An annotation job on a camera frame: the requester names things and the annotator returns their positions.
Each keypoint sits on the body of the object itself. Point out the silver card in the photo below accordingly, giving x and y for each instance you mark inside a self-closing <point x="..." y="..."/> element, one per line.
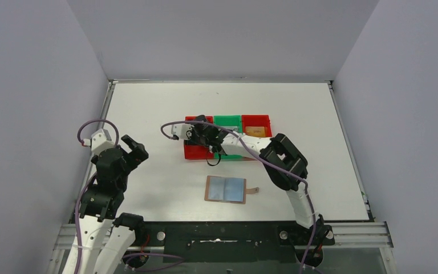
<point x="232" y="128"/>

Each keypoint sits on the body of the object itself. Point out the red plastic bin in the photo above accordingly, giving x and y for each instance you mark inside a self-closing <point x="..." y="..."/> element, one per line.
<point x="195" y="152"/>
<point x="258" y="121"/>

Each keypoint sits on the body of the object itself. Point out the tan leather card holder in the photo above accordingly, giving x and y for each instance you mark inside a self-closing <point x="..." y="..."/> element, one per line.
<point x="227" y="190"/>

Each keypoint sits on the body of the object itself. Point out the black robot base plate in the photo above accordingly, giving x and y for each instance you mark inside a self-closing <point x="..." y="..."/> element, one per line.
<point x="234" y="241"/>

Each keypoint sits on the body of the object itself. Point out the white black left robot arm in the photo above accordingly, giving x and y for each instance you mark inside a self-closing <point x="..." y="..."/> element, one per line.
<point x="103" y="235"/>

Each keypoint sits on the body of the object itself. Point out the green plastic bin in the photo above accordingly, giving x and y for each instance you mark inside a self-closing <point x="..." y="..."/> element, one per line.
<point x="228" y="120"/>

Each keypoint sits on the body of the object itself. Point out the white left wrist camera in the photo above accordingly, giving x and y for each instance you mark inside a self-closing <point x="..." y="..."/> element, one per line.
<point x="100" y="141"/>

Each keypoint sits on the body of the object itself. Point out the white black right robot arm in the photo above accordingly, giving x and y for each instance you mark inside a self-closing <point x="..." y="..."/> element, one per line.
<point x="285" y="165"/>

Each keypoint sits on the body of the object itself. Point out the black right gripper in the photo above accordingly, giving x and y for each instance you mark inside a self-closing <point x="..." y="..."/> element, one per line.
<point x="203" y="132"/>

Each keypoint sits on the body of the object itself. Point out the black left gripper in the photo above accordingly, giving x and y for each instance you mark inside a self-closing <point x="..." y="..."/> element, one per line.
<point x="129" y="154"/>

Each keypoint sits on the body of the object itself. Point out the aluminium table edge rail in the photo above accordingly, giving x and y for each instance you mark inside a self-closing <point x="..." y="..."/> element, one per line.
<point x="101" y="123"/>

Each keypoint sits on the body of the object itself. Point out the gold card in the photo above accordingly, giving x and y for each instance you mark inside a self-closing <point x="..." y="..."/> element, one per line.
<point x="255" y="131"/>

